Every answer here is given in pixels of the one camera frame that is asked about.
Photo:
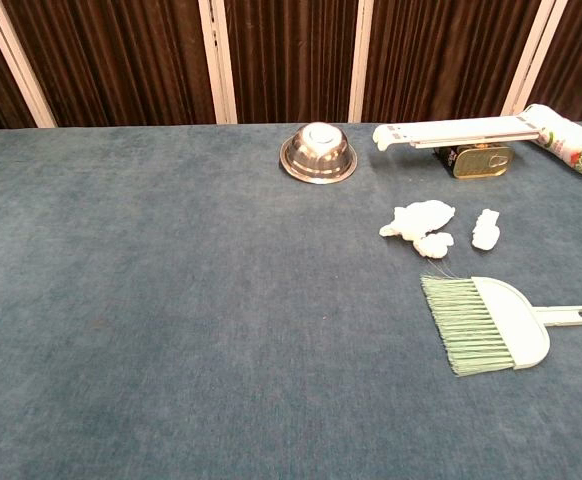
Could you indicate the large white paper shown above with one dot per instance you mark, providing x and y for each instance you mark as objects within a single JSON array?
[{"x": 421, "y": 217}]

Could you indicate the small white paper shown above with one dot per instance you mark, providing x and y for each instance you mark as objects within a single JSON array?
[
  {"x": 486, "y": 232},
  {"x": 435, "y": 245}
]

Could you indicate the mint green hand brush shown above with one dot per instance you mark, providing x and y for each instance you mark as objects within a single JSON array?
[{"x": 501, "y": 320}]

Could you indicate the upturned stainless steel bowl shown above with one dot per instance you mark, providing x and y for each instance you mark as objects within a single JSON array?
[{"x": 318, "y": 155}]

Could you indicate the blue table cloth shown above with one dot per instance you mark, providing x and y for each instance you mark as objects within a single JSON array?
[{"x": 171, "y": 300}]

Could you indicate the white folding plastic stand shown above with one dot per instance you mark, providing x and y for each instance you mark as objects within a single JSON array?
[{"x": 451, "y": 132}]

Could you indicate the gold sardine tin can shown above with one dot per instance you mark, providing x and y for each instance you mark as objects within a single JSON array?
[{"x": 481, "y": 162}]

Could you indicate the white bottle yellow cap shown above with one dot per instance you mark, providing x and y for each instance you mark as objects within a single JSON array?
[{"x": 566, "y": 137}]

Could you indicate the white screen frame post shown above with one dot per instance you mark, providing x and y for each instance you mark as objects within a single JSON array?
[
  {"x": 216, "y": 65},
  {"x": 535, "y": 55},
  {"x": 17, "y": 65},
  {"x": 362, "y": 60}
]

